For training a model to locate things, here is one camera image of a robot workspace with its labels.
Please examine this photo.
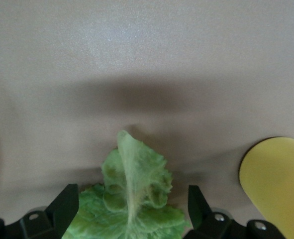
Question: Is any green lettuce leaf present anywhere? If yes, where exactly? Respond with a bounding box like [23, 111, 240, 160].
[62, 129, 192, 239]

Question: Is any yellow mustard squeeze bottle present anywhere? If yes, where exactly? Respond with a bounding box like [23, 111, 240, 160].
[238, 136, 294, 239]

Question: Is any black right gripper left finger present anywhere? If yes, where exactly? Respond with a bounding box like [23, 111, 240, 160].
[0, 183, 79, 239]

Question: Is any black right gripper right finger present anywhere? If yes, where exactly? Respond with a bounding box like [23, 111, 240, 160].
[185, 184, 286, 239]

